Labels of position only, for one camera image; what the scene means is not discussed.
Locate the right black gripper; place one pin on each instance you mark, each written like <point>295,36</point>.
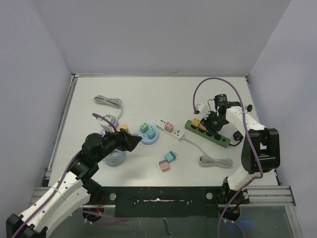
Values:
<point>212,123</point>

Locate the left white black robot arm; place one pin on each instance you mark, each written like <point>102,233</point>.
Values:
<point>72,190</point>

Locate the purple power strip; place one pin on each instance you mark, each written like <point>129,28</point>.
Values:
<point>106,127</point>

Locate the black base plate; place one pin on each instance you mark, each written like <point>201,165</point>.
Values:
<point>168,202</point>

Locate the round blue power strip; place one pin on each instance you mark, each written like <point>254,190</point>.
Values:
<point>145,140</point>

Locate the brown pink plug adapter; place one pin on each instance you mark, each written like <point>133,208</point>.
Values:
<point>202,128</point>

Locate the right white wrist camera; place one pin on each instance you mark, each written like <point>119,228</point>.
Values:
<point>202,110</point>

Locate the green power strip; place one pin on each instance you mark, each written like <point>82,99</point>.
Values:
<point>216,138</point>

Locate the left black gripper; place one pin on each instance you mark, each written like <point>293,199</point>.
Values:
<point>128,143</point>

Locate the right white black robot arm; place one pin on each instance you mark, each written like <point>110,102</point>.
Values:
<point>261,146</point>

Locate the yellow plug adapter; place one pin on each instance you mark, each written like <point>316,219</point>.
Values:
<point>195,122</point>
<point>125,127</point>

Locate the teal plug adapter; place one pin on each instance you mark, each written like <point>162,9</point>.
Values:
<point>170,156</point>
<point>151,133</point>

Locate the green plug adapter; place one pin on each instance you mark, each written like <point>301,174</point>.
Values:
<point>144,127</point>

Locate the white power strip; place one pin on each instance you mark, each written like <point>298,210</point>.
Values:
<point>176,134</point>

